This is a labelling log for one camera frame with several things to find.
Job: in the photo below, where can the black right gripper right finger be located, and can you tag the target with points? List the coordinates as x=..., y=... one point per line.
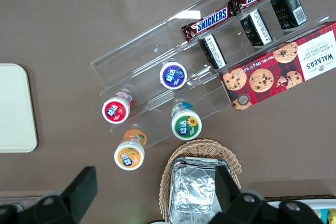
x=225, y=192

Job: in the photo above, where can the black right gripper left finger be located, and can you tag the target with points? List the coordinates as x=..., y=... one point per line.
x=81, y=192

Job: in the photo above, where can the light oval wicker basket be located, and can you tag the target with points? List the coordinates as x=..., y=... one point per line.
x=204, y=148

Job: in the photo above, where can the white rectangular snack tray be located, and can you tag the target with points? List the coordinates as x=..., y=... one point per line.
x=309, y=203

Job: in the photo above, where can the cream plastic serving tray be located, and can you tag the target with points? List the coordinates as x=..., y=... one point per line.
x=15, y=108

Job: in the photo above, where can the stacked aluminium foil containers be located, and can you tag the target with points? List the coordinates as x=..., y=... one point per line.
x=191, y=192

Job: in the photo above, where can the orange lid gum jar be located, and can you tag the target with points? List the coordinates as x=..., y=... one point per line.
x=129, y=155

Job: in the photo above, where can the green lid gum jar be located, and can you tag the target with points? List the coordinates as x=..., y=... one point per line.
x=186, y=125

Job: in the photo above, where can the red lid gum jar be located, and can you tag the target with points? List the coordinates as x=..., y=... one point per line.
x=115, y=110

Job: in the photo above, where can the teal snack packet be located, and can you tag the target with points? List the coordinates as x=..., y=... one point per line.
x=323, y=214

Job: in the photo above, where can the yellow snack packet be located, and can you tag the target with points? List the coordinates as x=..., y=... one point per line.
x=332, y=217

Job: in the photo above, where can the blue lid gum jar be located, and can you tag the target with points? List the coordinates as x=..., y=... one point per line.
x=173, y=75

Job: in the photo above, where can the red tartan cookie box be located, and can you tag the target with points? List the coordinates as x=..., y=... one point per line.
x=275, y=72

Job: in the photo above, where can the small black box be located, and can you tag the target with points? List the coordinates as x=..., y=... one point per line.
x=288, y=9
x=212, y=51
x=256, y=27

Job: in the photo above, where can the clear acrylic stepped stand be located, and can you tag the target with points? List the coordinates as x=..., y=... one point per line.
x=157, y=58

